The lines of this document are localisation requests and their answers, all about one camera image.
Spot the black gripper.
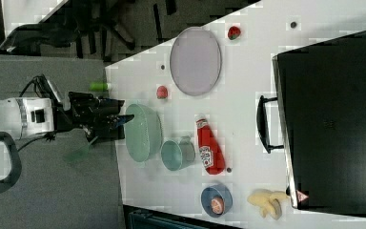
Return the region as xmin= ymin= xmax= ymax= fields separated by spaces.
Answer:
xmin=54 ymin=92 xmax=134 ymax=142

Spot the oven door with black handle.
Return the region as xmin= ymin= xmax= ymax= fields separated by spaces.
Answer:
xmin=256 ymin=52 xmax=301 ymax=209

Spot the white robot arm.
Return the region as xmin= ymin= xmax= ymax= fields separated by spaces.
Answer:
xmin=0 ymin=92 xmax=134 ymax=140

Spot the black toaster oven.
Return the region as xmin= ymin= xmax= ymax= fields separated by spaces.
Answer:
xmin=273 ymin=31 xmax=366 ymax=218

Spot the green perforated colander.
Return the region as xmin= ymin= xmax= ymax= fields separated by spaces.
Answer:
xmin=124 ymin=104 xmax=163 ymax=162

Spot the green white bottle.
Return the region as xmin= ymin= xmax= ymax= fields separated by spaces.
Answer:
xmin=89 ymin=82 xmax=112 ymax=92

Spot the large pink strawberry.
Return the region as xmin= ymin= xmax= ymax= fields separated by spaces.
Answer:
xmin=156 ymin=86 xmax=169 ymax=99

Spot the green spatula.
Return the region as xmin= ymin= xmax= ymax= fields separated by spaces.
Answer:
xmin=63 ymin=136 xmax=97 ymax=163

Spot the green measuring cup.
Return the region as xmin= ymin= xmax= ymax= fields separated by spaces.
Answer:
xmin=161 ymin=136 xmax=195 ymax=171

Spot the black office chair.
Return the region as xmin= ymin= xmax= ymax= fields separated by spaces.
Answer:
xmin=0 ymin=0 xmax=137 ymax=60

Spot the grey round plate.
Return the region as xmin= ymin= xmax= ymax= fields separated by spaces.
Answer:
xmin=170 ymin=27 xmax=222 ymax=96

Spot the red ketchup bottle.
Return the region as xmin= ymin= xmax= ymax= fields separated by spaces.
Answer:
xmin=195 ymin=115 xmax=226 ymax=175

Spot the blue bowl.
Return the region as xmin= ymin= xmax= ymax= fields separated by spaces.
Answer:
xmin=201 ymin=184 xmax=233 ymax=218

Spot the orange slice toy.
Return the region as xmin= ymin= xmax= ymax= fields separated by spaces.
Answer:
xmin=211 ymin=197 xmax=224 ymax=215

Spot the small red strawberry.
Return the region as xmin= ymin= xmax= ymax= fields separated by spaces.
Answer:
xmin=228 ymin=26 xmax=241 ymax=40

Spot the yellow peeled banana toy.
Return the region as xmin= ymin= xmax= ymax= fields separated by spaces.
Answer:
xmin=247 ymin=190 xmax=289 ymax=220

